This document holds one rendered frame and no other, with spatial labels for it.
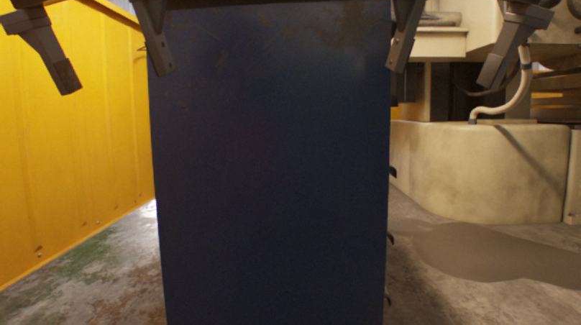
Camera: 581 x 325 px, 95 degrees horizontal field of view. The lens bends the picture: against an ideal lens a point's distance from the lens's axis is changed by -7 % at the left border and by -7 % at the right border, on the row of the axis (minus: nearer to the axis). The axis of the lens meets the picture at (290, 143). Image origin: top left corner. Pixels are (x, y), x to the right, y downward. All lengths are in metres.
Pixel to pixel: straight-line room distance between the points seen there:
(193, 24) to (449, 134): 1.72
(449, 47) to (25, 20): 2.04
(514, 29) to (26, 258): 1.42
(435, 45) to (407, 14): 1.76
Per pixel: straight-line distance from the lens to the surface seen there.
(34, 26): 0.43
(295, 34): 0.55
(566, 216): 2.40
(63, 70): 0.44
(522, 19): 0.43
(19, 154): 1.29
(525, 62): 1.58
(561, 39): 2.21
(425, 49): 2.08
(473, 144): 2.00
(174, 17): 0.62
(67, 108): 1.46
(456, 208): 2.09
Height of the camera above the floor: 0.69
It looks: 6 degrees down
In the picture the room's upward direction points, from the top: 1 degrees counter-clockwise
